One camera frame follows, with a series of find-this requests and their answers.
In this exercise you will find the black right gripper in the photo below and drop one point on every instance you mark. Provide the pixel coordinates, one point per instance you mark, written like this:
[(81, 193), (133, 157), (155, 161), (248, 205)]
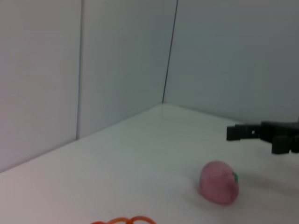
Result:
[(280, 129)]

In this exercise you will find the pink toy peach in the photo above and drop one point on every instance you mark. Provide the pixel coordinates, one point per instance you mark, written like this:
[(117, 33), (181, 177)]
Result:
[(217, 184)]

